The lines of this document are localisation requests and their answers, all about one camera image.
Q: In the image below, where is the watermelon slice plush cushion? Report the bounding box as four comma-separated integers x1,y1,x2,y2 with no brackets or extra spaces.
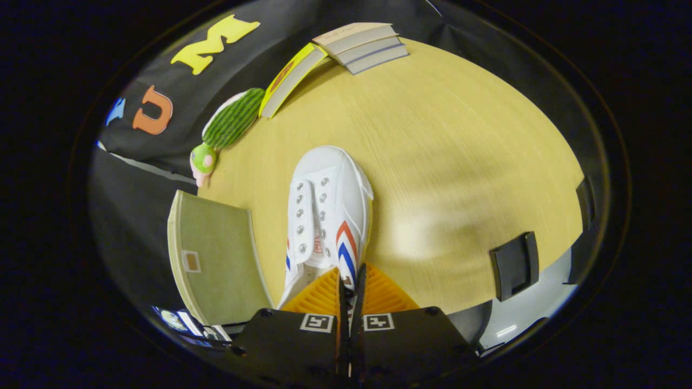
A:
202,88,265,150

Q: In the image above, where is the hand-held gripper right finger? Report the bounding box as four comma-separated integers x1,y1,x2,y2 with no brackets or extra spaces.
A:
350,263,480,387

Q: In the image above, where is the thick tan cover book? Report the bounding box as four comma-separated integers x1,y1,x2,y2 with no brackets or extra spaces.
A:
312,22,399,56

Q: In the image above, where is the yellow book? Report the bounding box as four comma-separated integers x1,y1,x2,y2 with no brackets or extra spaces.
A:
258,42,329,119

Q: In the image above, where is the cream paperback book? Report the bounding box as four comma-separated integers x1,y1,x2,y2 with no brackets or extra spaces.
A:
332,36,403,66

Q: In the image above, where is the black table clamp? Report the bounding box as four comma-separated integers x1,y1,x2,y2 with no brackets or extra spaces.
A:
489,231,540,302

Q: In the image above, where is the green fabric storage box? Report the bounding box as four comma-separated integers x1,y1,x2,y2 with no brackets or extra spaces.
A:
167,190,275,326

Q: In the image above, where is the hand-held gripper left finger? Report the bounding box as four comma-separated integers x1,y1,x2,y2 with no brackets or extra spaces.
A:
231,269,348,387

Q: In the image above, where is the white shoe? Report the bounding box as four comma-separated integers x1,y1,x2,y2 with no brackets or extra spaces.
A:
277,145,375,310

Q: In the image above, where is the pink and green plush toy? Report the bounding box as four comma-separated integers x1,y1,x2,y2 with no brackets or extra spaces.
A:
189,143,218,188

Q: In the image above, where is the grey cover book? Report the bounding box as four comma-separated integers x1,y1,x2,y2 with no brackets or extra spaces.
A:
346,44,409,75

